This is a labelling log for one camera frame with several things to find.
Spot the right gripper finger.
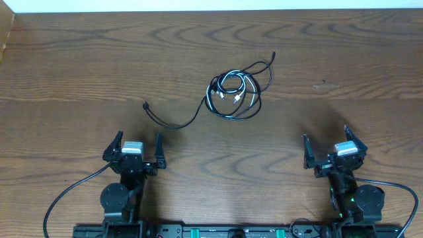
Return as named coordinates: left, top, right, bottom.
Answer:
left=302, top=134, right=316, bottom=169
left=344, top=125, right=367, bottom=151

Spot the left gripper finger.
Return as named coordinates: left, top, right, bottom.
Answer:
left=155, top=134, right=167, bottom=169
left=102, top=131, right=123, bottom=162

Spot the long black cable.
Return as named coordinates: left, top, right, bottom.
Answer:
left=142, top=51, right=276, bottom=130

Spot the black usb cable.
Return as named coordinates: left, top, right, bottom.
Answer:
left=209, top=71, right=262, bottom=121

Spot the white usb cable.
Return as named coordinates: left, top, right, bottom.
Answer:
left=206, top=69, right=258, bottom=116

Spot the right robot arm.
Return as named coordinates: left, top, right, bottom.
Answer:
left=302, top=126, right=385, bottom=237

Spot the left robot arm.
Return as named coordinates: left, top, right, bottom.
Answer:
left=100, top=131, right=167, bottom=237

